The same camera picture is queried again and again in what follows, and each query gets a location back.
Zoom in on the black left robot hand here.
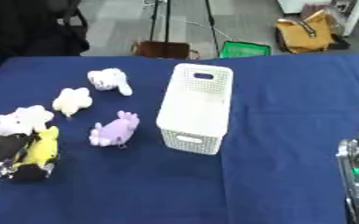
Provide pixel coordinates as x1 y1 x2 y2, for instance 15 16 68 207
0 133 57 184

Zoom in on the yellow soft toy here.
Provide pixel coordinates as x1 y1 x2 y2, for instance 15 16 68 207
12 125 62 172

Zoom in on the white and pink soft toy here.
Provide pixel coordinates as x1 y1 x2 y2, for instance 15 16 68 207
0 104 56 137

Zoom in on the cream star soft toy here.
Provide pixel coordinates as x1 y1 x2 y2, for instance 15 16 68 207
51 87 95 118

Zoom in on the purple soft toy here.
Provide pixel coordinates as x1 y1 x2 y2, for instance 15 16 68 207
88 110 142 148

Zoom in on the yellow bag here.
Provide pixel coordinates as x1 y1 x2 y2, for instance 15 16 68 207
274 9 344 55

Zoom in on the black office chair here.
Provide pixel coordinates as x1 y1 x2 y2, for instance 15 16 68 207
0 0 93 83

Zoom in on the white rabbit soft toy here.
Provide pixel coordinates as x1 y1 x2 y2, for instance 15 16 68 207
86 67 136 97

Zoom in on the green and black case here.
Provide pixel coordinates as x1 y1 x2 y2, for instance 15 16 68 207
217 40 273 60

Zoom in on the white perforated plastic basket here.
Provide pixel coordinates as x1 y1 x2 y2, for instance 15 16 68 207
155 63 235 156

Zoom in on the black tripod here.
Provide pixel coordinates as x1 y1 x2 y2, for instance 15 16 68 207
147 0 224 58

